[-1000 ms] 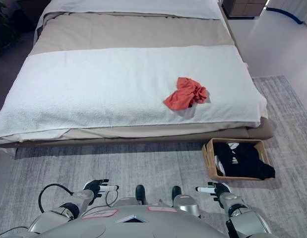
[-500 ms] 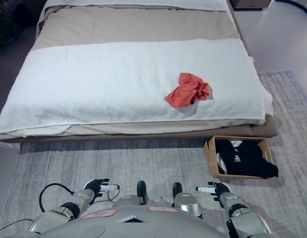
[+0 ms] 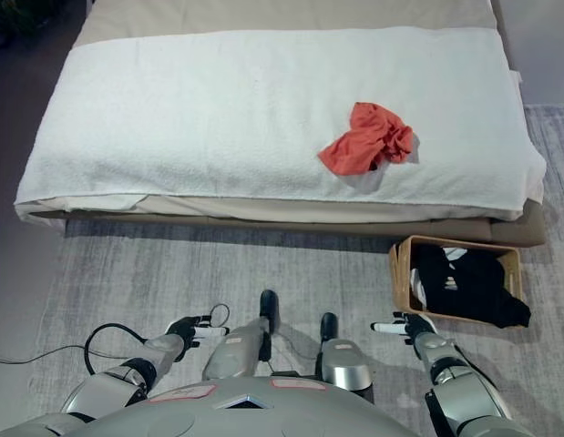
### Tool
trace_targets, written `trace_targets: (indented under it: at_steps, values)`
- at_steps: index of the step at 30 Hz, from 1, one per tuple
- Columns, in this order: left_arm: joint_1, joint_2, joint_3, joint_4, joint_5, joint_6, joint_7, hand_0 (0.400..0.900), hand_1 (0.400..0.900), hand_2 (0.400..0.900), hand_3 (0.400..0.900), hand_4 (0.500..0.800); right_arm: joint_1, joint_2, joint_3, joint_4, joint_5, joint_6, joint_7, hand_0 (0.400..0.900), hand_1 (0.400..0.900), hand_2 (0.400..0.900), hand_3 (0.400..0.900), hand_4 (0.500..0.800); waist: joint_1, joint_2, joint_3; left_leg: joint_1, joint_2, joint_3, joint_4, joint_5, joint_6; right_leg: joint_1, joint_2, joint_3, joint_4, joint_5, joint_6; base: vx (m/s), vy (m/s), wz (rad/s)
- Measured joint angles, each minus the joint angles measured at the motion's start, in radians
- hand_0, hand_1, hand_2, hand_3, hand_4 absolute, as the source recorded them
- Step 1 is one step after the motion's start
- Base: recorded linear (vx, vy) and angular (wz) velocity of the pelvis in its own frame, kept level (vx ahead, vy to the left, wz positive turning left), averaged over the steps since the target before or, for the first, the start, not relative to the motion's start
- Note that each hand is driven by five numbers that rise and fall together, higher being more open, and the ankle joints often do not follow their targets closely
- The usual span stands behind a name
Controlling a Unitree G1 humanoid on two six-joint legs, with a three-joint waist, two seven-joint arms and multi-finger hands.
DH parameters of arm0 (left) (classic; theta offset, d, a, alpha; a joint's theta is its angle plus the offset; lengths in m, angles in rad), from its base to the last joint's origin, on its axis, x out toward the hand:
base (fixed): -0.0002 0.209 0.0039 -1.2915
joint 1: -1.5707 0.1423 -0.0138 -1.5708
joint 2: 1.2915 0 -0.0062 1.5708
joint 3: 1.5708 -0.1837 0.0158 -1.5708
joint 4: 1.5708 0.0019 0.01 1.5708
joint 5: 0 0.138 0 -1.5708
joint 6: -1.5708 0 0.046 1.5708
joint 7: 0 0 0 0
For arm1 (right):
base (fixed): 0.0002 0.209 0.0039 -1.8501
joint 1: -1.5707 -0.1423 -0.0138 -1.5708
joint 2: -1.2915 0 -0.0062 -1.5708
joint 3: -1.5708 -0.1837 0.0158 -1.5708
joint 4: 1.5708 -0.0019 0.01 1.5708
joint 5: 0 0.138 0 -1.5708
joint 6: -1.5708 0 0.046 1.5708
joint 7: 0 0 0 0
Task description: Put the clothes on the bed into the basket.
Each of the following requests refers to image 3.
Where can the silver robot leg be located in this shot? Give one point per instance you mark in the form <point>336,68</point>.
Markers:
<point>245,346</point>
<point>341,359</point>

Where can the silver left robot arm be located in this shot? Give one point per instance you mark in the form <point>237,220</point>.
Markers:
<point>126,378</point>

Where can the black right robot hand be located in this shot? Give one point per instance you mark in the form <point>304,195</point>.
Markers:
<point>411,325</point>

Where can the red crumpled cloth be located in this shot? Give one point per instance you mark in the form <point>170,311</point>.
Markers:
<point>368,141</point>

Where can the silver robot torso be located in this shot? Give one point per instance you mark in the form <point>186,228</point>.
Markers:
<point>231,409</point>

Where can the silver left robot leg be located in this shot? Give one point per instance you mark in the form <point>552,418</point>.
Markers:
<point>245,346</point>

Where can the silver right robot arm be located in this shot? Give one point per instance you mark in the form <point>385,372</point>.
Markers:
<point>464,391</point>

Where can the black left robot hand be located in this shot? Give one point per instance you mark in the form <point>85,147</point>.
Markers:
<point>185,328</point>

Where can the beige bed mattress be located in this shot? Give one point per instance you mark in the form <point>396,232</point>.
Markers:
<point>281,214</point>

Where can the wicker laundry basket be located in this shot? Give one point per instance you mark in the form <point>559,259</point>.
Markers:
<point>459,273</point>

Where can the white terry blanket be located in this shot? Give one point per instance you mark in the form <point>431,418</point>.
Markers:
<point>263,118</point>

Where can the silver right robot leg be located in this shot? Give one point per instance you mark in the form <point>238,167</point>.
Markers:
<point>341,359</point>

